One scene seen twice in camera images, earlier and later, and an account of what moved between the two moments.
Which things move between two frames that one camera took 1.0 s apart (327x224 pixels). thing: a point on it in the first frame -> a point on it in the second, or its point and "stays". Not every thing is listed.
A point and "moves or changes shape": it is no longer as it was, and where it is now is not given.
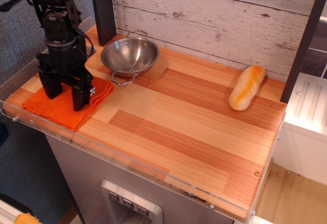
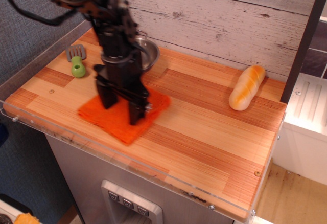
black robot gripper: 66,58 -> 121,72
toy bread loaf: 246,87 stays
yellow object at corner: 26,218 stays
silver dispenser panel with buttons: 112,192 stays
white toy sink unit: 302,147 stays
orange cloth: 60,109 -> 116,119
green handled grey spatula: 88,50 moves or changes shape
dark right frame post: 308,33 stays
